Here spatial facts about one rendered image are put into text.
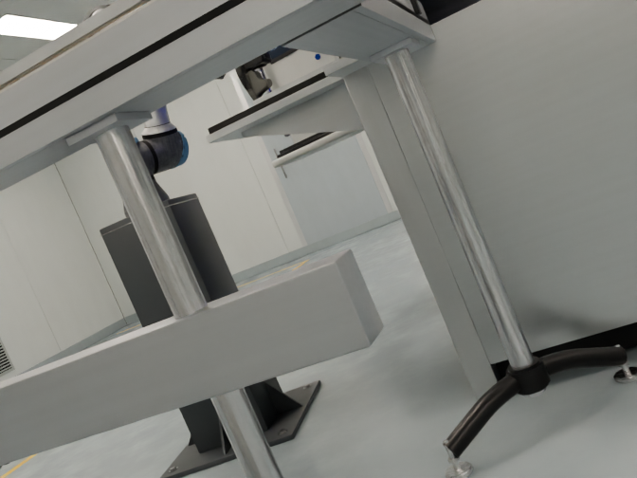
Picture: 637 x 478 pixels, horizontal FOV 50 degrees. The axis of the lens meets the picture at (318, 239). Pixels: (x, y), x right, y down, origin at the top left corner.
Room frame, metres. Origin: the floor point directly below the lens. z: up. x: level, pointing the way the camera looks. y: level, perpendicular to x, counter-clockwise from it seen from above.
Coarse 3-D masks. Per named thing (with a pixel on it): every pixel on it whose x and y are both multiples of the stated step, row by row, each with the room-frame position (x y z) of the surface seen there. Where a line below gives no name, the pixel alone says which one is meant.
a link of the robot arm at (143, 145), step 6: (138, 144) 2.23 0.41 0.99; (144, 144) 2.24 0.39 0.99; (150, 144) 2.25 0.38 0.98; (144, 150) 2.22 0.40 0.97; (150, 150) 2.23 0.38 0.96; (144, 156) 2.21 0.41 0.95; (150, 156) 2.23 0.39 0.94; (156, 156) 2.24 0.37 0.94; (150, 162) 2.23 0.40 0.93; (156, 162) 2.24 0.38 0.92; (150, 168) 2.23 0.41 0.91; (156, 168) 2.25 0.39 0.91; (150, 174) 2.22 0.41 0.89
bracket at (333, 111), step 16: (320, 96) 1.78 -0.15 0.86; (336, 96) 1.76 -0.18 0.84; (288, 112) 1.81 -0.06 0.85; (304, 112) 1.80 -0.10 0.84; (320, 112) 1.78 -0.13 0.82; (336, 112) 1.77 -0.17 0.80; (352, 112) 1.76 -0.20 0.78; (256, 128) 1.85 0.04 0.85; (272, 128) 1.83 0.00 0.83; (288, 128) 1.82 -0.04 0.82; (304, 128) 1.80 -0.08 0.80; (320, 128) 1.79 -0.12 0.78; (336, 128) 1.78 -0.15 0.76; (352, 128) 1.76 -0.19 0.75
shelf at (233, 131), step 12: (312, 84) 1.69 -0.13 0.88; (324, 84) 1.68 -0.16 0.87; (336, 84) 1.73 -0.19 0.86; (288, 96) 1.72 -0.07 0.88; (300, 96) 1.71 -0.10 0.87; (312, 96) 1.75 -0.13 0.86; (264, 108) 1.74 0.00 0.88; (276, 108) 1.73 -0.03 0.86; (288, 108) 1.79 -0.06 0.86; (240, 120) 1.77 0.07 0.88; (252, 120) 1.76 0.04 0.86; (264, 120) 1.83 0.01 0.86; (216, 132) 1.79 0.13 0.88; (228, 132) 1.78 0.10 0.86; (240, 132) 1.85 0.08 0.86
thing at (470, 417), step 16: (560, 352) 1.42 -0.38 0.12; (576, 352) 1.42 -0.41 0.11; (592, 352) 1.43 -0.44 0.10; (608, 352) 1.43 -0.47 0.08; (624, 352) 1.44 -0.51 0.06; (512, 368) 1.40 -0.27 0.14; (528, 368) 1.37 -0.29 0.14; (544, 368) 1.38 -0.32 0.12; (560, 368) 1.40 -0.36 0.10; (576, 368) 1.42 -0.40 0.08; (624, 368) 1.45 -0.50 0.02; (496, 384) 1.39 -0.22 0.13; (512, 384) 1.38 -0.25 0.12; (528, 384) 1.37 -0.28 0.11; (544, 384) 1.37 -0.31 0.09; (480, 400) 1.38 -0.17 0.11; (496, 400) 1.36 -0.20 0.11; (464, 416) 1.37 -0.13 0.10; (480, 416) 1.35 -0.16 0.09; (464, 432) 1.34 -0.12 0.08; (448, 448) 1.34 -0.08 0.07; (464, 448) 1.34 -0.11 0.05; (464, 464) 1.36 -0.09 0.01
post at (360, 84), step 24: (360, 72) 1.63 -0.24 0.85; (360, 96) 1.64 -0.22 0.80; (384, 120) 1.63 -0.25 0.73; (384, 144) 1.64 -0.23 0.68; (384, 168) 1.65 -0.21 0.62; (408, 168) 1.63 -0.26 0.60; (408, 192) 1.63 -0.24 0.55; (408, 216) 1.64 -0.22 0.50; (432, 240) 1.63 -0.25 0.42; (432, 264) 1.64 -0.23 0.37; (432, 288) 1.65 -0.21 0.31; (456, 288) 1.63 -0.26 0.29; (456, 312) 1.64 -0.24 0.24; (456, 336) 1.64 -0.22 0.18; (480, 360) 1.63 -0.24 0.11; (480, 384) 1.64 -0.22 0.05
